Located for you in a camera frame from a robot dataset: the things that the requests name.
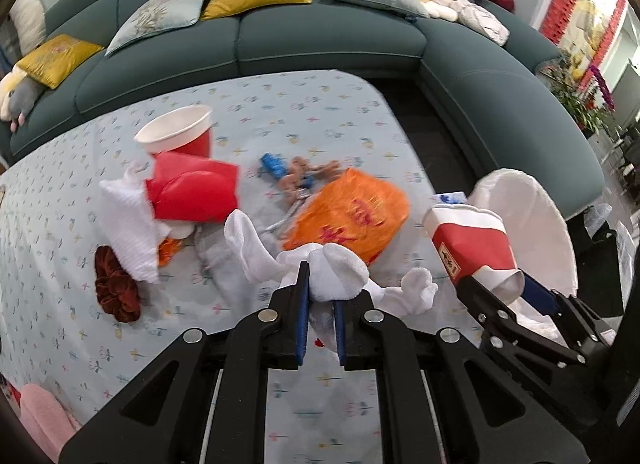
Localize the white knitted cloth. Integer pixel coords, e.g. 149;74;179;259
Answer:
98;164;170;284

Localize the white tissue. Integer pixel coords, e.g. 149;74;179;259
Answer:
224;210;438;351

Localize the white plush pillow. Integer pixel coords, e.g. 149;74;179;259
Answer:
9;0;46;56

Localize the brown figurine keychain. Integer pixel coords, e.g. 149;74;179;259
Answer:
278;157;343;204

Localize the dark red scrunchie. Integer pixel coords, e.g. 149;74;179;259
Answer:
94;245;141;323

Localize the orange snack bag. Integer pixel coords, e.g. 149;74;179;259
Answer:
283;169;410;265

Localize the floral tablecloth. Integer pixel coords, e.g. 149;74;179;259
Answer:
1;71;480;422

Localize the yellow cushion left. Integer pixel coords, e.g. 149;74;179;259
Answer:
16;34;104;90

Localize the teal sectional sofa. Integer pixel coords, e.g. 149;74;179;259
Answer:
1;0;604;217

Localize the grey mouse plush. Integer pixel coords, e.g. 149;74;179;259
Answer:
1;66;48;133

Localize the potted orchid plant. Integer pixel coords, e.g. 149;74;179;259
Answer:
537;52;615;138

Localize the blue wrapper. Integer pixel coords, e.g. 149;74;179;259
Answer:
260;153;314;189

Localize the white lined trash bin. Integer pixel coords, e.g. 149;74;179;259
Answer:
466;169;578;344

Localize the red white cup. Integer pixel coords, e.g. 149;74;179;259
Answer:
423;204;525;305

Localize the white patterned cushion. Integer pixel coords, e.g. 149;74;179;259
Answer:
450;0;510;46

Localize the pale blue cushion left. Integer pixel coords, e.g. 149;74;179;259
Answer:
105;0;205;57

